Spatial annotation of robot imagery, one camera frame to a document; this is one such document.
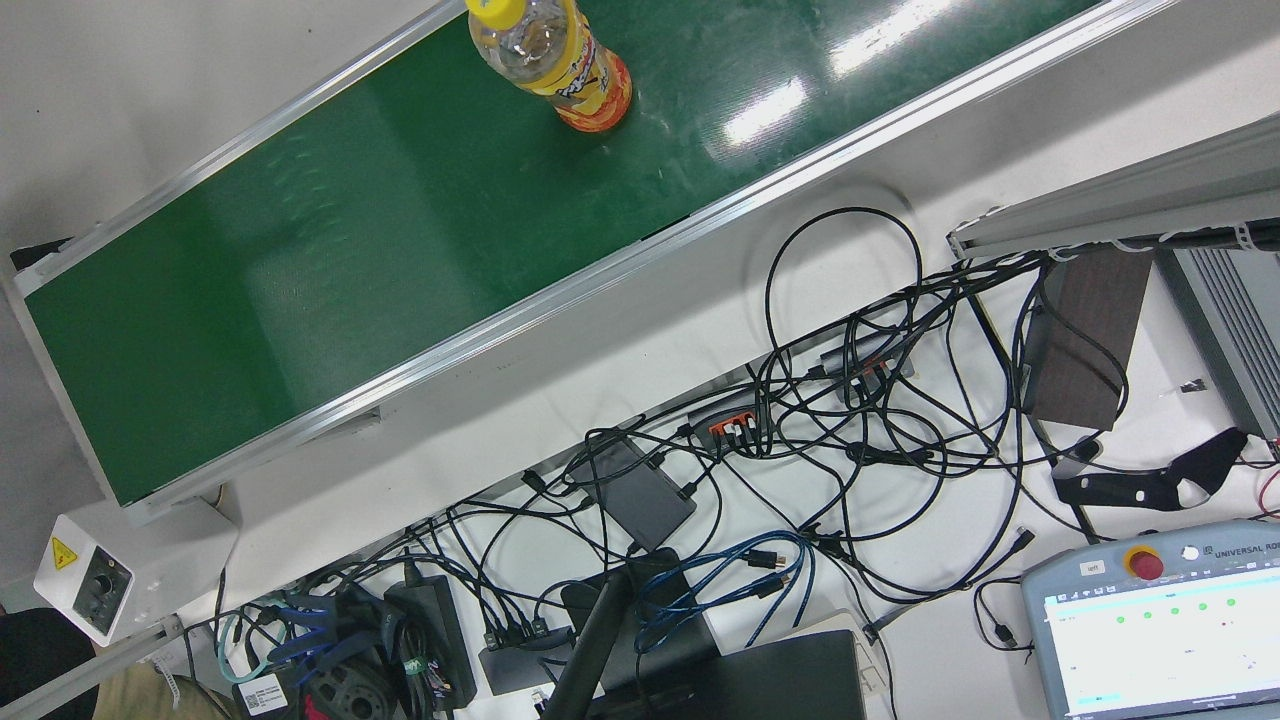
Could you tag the grey ribbed metal box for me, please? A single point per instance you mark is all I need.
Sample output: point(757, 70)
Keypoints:
point(1235, 320)

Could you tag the tan cardboard box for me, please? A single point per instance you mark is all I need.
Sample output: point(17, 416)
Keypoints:
point(140, 695)

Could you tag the grey aluminium rail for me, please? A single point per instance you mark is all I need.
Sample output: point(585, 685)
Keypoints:
point(90, 680)

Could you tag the grey hub orange ports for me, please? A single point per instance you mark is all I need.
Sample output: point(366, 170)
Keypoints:
point(860, 352)

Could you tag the green conveyor belt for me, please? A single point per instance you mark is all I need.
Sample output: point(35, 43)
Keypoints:
point(300, 280)

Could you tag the dark grey flat box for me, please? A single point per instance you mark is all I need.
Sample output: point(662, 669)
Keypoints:
point(640, 500)

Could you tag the black flat bracket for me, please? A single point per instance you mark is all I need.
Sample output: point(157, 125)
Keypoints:
point(1130, 490)

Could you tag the black perforated disc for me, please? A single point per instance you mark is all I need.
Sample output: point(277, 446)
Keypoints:
point(350, 695)

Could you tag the brown wooden block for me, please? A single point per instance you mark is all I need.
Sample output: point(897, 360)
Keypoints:
point(1085, 340)

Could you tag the silver aluminium profile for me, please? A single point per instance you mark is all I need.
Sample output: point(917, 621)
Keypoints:
point(1120, 200)

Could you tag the black monitor stand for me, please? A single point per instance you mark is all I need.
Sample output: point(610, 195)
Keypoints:
point(595, 640)

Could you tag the grey robot teach pendant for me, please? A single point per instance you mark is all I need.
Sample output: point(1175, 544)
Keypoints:
point(1150, 650)

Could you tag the small black hub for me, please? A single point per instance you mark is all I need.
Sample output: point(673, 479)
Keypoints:
point(520, 665)

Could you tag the white conveyor control box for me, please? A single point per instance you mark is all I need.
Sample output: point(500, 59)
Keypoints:
point(150, 570)

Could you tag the black power brick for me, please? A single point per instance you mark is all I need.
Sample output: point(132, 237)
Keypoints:
point(430, 640)

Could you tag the yellow orange drink bottle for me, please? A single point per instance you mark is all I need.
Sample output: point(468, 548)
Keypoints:
point(570, 70)

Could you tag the black hub orange ports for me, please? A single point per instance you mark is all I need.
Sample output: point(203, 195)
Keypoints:
point(720, 412)

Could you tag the white label tag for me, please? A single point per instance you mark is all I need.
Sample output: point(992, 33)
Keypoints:
point(262, 693)

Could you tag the black Huawei computer monitor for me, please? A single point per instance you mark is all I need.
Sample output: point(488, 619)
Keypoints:
point(780, 680)

